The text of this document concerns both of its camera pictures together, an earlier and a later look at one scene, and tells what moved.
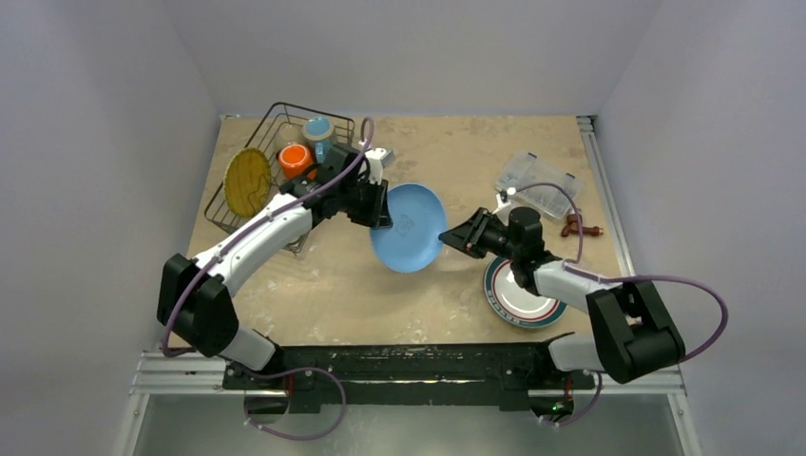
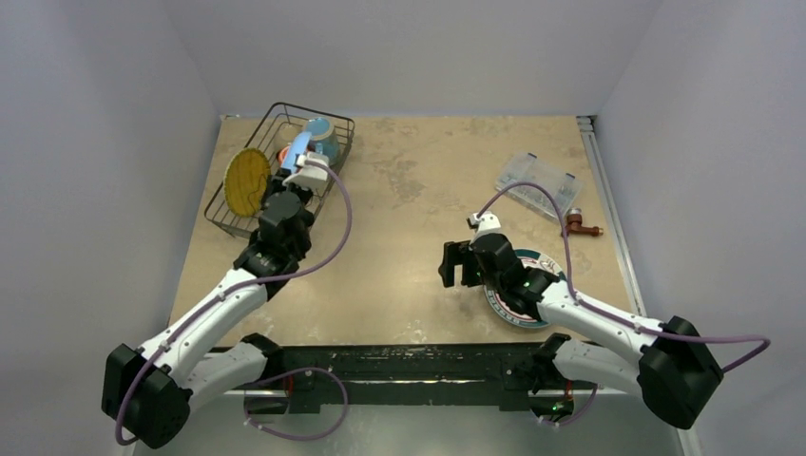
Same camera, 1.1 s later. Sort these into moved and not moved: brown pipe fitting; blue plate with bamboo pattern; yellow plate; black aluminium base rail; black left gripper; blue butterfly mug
Moved: black left gripper; blue plate with bamboo pattern
Not moved: brown pipe fitting; yellow plate; blue butterfly mug; black aluminium base rail
